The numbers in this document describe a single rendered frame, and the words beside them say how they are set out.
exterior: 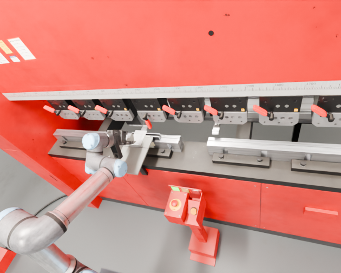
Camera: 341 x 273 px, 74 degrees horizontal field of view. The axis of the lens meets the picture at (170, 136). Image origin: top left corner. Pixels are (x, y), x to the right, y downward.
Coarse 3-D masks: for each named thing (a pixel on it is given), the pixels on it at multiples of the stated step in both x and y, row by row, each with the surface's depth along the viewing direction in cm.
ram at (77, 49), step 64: (0, 0) 88; (64, 0) 80; (128, 0) 73; (192, 0) 68; (256, 0) 63; (320, 0) 59; (0, 64) 121; (64, 64) 107; (128, 64) 95; (192, 64) 86; (256, 64) 78; (320, 64) 72
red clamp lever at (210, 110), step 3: (207, 105) 98; (204, 108) 97; (207, 108) 97; (210, 108) 97; (213, 108) 98; (207, 111) 98; (210, 111) 97; (213, 111) 97; (216, 111) 98; (222, 111) 100; (213, 114) 98; (216, 114) 98; (219, 114) 98; (222, 114) 98; (219, 117) 98; (222, 117) 98
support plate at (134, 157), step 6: (144, 138) 140; (150, 138) 139; (144, 144) 137; (150, 144) 137; (126, 150) 138; (132, 150) 137; (138, 150) 135; (144, 150) 134; (126, 156) 135; (132, 156) 134; (138, 156) 132; (144, 156) 131; (126, 162) 132; (132, 162) 131; (138, 162) 129; (132, 168) 128; (138, 168) 127
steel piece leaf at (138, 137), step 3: (135, 135) 144; (138, 135) 143; (141, 135) 142; (144, 135) 142; (135, 138) 142; (138, 138) 142; (141, 138) 141; (138, 141) 140; (141, 141) 139; (132, 144) 140; (135, 144) 139; (138, 144) 138
